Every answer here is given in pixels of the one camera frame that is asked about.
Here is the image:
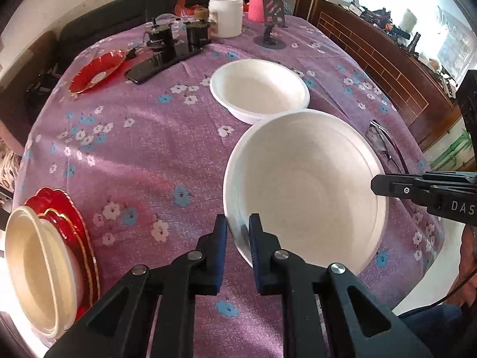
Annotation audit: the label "black phone stand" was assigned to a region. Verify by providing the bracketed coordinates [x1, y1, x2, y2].
[253, 0, 287, 50]

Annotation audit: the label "eyeglasses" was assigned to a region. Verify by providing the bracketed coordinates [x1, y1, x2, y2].
[367, 119, 408, 174]

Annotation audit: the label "black sofa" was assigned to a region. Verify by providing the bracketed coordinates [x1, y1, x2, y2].
[56, 0, 258, 56]

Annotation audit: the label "small red glass plate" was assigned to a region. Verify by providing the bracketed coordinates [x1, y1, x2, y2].
[68, 49, 127, 95]

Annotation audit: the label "white plastic jar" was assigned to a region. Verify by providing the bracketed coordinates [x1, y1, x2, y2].
[208, 0, 244, 38]

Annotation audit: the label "purple floral tablecloth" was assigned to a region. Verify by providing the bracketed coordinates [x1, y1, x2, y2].
[11, 15, 446, 358]

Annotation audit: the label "white foam bowl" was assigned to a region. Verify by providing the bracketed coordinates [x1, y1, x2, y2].
[223, 110, 390, 277]
[37, 218, 82, 325]
[209, 58, 311, 125]
[4, 207, 73, 340]

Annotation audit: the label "black smartphone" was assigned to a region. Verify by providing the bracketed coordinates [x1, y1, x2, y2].
[124, 43, 204, 84]

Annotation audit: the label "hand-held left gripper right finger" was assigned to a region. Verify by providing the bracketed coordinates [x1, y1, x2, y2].
[248, 213, 435, 358]

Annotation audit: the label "person's right forearm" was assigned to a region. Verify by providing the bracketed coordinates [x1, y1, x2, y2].
[460, 226, 477, 306]

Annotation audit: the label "black cable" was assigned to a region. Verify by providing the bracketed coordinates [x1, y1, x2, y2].
[438, 265, 477, 306]

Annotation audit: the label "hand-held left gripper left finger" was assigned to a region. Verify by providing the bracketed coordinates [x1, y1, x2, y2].
[45, 214, 229, 358]

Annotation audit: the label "white paper roll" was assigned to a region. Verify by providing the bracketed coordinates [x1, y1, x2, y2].
[400, 7, 418, 32]

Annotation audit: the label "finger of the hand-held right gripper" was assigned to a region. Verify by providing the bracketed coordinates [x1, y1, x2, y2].
[371, 172, 477, 209]

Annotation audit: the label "red plastic bag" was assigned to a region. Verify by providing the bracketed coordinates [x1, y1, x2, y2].
[175, 0, 209, 19]

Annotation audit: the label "medium red glass plate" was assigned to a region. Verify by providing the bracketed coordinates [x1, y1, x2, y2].
[37, 209, 95, 306]

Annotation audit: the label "person's leg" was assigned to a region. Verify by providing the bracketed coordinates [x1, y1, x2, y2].
[399, 304, 470, 358]

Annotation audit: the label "large red glass plate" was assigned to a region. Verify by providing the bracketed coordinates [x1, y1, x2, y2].
[24, 186, 101, 321]

